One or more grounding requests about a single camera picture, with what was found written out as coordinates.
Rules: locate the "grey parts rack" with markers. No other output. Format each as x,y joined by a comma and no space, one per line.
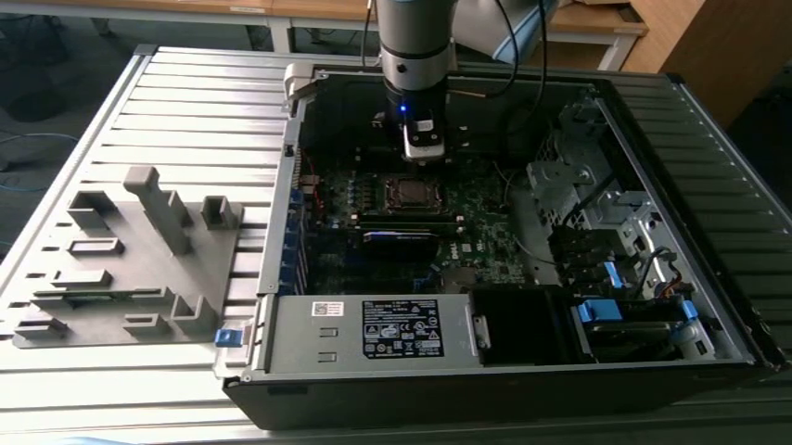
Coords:
141,278

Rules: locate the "small dark wrist camera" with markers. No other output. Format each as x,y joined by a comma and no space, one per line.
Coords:
378,123

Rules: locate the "black expansion card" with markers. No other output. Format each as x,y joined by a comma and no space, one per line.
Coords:
399,245

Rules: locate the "silver drive cage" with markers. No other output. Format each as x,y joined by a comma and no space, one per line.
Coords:
550,176

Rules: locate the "chipset heatsink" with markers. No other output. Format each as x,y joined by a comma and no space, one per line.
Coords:
459,278

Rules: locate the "black PC case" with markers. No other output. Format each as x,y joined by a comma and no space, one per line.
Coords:
432,403

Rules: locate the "silver CPU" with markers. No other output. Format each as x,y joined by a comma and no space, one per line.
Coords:
415,192

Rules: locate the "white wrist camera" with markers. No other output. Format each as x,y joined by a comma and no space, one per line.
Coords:
426,150

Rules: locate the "blue disk carrier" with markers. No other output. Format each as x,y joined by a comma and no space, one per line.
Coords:
597,309

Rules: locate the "blue case latch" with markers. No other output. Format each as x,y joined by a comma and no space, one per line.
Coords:
227,338

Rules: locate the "green motherboard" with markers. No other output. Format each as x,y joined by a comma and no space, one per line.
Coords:
488,241

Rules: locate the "silver power supply unit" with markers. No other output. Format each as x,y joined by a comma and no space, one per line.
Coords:
308,343

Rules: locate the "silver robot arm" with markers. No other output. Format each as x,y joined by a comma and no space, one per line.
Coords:
411,41

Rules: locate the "grey case release latch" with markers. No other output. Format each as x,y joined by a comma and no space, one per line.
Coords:
296,79

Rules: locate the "wooden cabinet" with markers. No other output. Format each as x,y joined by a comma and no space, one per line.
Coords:
712,46

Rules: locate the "black RAM slot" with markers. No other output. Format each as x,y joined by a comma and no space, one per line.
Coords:
408,214
408,219
408,225
446,230

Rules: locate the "wooden desk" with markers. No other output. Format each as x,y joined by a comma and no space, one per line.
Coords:
597,25

